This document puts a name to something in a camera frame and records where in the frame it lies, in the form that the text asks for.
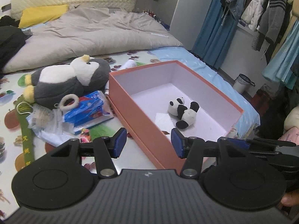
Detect small panda plush toy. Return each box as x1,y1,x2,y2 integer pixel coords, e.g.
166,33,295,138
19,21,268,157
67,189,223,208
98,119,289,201
168,97,200,130

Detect blue plastic snack bag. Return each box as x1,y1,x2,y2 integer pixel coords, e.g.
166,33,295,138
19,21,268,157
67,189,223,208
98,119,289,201
63,91,114,134

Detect clear plastic bag with mask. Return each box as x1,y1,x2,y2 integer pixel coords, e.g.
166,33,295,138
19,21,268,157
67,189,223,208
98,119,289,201
26,104,75,147

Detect white trash bin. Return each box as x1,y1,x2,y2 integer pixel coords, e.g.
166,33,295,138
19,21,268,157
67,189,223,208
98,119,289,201
233,73,255,94

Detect orange cardboard box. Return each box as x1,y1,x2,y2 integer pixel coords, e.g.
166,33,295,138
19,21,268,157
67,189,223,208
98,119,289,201
108,61,244,170

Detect grey white penguin plush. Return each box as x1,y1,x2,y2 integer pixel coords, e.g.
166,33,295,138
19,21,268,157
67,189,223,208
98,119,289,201
23,55,111,109

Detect blue curtain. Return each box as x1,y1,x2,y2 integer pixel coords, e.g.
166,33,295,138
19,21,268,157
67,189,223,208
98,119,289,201
192,0,237,69

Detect grey duvet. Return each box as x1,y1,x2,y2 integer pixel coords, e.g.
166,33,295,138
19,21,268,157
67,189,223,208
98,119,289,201
3,8,182,73

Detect hanging clothes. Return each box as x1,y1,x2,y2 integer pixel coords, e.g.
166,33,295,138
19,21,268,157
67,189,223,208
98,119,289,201
221,0,298,89

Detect white wardrobe cabinet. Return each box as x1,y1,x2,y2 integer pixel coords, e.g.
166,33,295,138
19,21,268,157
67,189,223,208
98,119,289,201
135,0,220,45

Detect black clothing pile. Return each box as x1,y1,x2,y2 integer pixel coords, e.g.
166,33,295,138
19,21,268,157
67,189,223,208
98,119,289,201
0,15,33,74

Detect yellow pillow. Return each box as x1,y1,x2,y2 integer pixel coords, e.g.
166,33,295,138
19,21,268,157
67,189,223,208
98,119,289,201
19,4,68,28

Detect fluffy white ring keychain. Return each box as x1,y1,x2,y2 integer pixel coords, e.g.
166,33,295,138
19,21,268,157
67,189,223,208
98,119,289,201
54,94,80,112

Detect green embroidered fabric strap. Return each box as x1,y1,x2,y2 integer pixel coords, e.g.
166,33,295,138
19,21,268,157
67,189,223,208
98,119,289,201
14,101,36,167

